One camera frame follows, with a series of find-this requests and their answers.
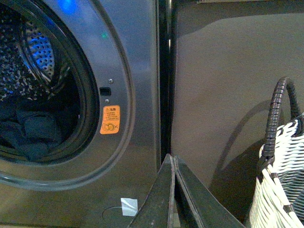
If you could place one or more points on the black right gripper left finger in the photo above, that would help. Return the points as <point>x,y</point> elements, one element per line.
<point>158,208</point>

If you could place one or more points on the grey cabinet side panel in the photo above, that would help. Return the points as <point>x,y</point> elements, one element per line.
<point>229,55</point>

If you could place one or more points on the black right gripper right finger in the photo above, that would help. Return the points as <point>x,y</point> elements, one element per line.
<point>196,206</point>

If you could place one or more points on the black and white woven basket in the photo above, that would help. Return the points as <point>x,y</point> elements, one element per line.
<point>278,200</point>

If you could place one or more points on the dark blue garment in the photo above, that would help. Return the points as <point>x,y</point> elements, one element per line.
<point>33,129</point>

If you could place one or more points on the orange warning sticker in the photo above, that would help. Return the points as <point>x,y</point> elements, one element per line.
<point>110,119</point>

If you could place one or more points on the white tape piece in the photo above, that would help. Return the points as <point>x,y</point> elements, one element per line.
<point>129,207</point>

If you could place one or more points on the grey front-load washing machine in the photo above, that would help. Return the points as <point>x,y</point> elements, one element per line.
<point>96,53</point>

